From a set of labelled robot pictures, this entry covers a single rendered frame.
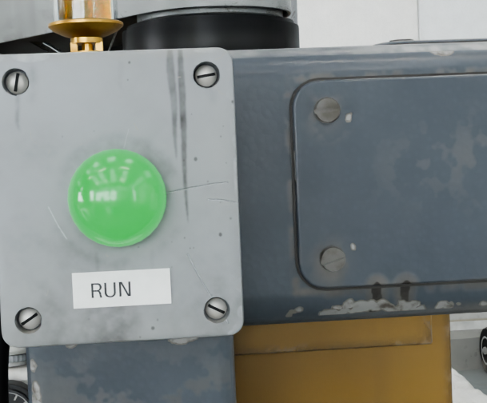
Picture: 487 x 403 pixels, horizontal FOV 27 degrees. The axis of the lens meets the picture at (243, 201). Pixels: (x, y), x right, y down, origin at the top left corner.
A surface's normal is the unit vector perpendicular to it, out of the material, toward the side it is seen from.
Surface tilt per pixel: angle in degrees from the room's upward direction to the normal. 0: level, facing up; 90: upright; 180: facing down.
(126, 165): 52
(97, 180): 70
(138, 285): 90
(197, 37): 90
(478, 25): 90
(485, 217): 90
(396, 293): 101
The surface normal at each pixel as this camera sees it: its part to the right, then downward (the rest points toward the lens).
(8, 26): -0.72, 0.07
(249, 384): 0.08, 0.05
